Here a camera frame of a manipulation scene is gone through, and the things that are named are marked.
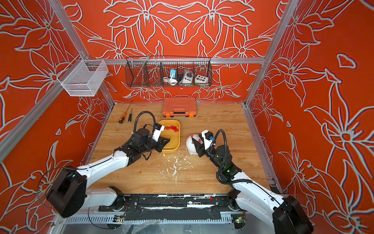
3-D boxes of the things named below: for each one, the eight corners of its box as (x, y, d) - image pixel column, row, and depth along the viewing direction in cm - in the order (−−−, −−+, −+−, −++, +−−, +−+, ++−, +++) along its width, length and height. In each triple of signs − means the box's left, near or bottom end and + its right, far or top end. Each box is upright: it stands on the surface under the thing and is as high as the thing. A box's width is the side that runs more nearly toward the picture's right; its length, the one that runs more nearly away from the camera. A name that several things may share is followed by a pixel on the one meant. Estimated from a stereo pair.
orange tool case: (162, 117, 111) (161, 114, 108) (164, 100, 124) (164, 96, 121) (196, 117, 111) (196, 114, 108) (195, 100, 124) (195, 96, 121)
